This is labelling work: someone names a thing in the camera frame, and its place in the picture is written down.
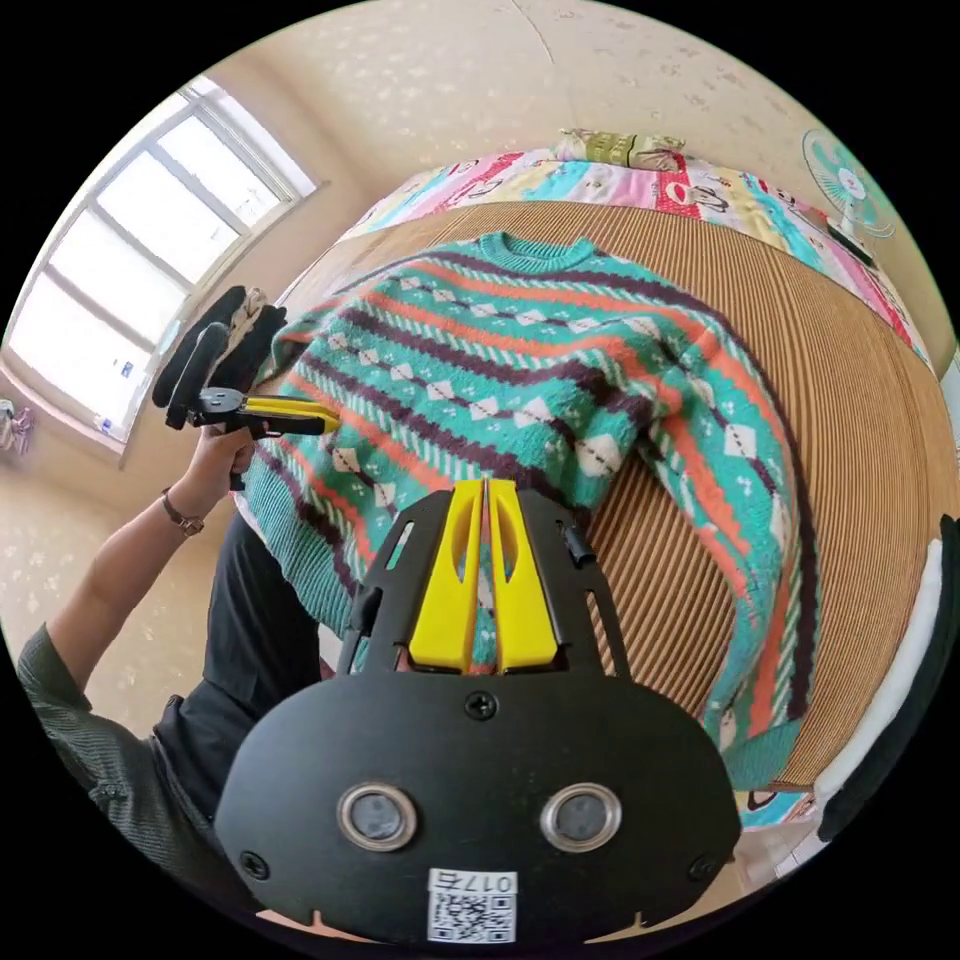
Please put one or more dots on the black and beige pile of clothes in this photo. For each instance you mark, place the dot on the black and beige pile of clothes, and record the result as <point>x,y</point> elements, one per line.
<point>259,337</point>

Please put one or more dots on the white framed window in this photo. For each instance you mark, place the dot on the white framed window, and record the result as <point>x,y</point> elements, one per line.
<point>150,247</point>

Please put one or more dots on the teal striped patterned sweater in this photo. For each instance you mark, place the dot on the teal striped patterned sweater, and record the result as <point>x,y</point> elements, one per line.
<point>487,360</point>

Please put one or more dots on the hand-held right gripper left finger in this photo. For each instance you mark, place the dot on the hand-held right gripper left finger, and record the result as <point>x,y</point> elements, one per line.
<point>450,600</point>

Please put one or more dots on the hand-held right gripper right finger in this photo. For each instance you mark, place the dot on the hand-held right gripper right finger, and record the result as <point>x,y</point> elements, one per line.
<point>525,615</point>

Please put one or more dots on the teal standing fan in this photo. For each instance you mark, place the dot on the teal standing fan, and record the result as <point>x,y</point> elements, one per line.
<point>844,180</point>

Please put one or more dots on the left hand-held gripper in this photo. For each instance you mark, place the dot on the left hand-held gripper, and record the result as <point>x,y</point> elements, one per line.
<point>204,375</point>

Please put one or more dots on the person's left forearm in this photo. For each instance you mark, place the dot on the person's left forearm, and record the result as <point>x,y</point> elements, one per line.
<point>124,570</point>

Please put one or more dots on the green and pink pillow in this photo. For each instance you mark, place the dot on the green and pink pillow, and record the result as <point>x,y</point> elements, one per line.
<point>615,146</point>

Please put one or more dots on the person's left hand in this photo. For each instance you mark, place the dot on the person's left hand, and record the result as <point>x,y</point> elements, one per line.
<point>214,472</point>

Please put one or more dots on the person's body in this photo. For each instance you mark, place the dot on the person's body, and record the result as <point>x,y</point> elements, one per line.
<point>247,637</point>

